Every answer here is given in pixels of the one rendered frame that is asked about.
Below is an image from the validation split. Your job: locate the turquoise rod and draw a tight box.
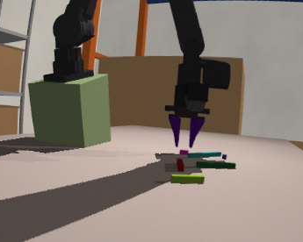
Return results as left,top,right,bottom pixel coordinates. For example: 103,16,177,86
188,152,221,158

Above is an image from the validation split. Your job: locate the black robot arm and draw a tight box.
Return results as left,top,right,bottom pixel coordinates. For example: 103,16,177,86
43,0,230,112

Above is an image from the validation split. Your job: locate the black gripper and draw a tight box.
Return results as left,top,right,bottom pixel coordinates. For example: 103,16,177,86
165,105,210,148

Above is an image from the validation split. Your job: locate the lime green rod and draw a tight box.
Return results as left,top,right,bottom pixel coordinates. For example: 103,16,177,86
171,174,205,183

